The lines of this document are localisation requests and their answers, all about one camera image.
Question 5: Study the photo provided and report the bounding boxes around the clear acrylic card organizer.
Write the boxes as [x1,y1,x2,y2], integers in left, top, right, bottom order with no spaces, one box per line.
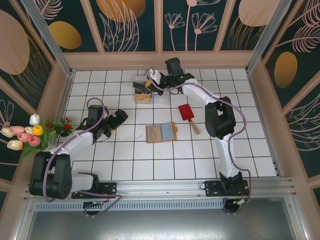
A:
[133,73,171,106]

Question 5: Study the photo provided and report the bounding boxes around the tan gold card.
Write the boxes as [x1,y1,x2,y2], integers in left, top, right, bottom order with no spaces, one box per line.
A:
[134,93,152,104]

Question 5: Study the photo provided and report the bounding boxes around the beige patterned card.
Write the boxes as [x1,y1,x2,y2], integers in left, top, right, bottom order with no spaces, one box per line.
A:
[149,125,163,141]

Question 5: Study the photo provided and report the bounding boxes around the small red flower plant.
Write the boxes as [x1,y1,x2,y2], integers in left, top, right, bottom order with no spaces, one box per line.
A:
[46,116,76,138]

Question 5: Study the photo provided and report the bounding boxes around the artificial tulip bouquet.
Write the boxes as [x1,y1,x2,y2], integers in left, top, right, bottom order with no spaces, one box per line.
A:
[0,113,57,160]

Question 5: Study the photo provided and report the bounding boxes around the grey metal sheet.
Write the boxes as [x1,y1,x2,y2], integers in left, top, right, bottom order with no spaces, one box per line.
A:
[26,197,310,240]

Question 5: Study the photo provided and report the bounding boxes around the small green circuit board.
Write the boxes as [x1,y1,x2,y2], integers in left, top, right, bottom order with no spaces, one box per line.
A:
[234,198,251,208]

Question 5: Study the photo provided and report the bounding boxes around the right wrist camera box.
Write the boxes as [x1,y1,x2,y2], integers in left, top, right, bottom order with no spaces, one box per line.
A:
[149,68,162,85]

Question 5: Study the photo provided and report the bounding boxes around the red shovel wooden handle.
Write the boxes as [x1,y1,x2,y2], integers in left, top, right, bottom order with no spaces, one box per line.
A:
[178,103,202,136]

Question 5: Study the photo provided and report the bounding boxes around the aluminium side rail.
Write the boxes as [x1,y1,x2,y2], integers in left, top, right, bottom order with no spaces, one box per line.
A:
[246,70,285,179]
[49,69,76,153]

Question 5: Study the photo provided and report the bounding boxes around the wall panel pink flowers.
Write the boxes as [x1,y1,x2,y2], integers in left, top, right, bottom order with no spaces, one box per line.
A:
[159,0,224,54]

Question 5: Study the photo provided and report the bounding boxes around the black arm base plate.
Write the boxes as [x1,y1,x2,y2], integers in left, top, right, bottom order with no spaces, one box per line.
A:
[204,179,250,199]
[71,181,118,200]

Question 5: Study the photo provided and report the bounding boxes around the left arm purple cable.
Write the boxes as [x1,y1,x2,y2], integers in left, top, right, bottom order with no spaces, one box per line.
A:
[42,97,123,219]

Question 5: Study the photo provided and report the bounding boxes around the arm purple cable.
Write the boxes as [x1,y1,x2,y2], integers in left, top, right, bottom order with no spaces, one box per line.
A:
[148,66,252,216]
[42,97,123,219]

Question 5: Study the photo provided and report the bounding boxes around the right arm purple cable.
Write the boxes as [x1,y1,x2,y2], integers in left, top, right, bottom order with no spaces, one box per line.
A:
[148,66,252,216]

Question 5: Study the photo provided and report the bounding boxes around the aluminium mounting rail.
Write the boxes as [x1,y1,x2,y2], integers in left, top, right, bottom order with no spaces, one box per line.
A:
[23,176,299,201]

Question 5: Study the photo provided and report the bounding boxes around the wall panel pink leaf outlines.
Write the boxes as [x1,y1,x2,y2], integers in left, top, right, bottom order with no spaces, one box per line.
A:
[282,81,320,180]
[0,76,40,183]

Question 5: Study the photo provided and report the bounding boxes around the wall panel yellow oval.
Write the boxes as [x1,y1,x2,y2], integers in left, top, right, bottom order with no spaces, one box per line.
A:
[35,0,101,54]

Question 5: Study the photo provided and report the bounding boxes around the aluminium corner post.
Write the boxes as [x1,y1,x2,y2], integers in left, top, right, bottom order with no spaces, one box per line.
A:
[19,0,76,77]
[245,0,294,74]

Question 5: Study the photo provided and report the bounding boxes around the slotted grey cable duct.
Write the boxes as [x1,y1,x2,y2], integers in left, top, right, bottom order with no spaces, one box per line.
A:
[33,198,226,212]

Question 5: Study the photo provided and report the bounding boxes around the wall panel tan oval stems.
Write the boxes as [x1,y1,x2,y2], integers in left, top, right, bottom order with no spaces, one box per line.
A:
[219,0,276,53]

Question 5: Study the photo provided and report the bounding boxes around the wall panel gold oval feather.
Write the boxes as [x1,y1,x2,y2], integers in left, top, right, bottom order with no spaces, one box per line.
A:
[261,0,320,110]

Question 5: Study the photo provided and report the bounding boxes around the wall panel large tan oval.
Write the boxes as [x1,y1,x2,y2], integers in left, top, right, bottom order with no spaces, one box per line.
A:
[0,0,56,112]

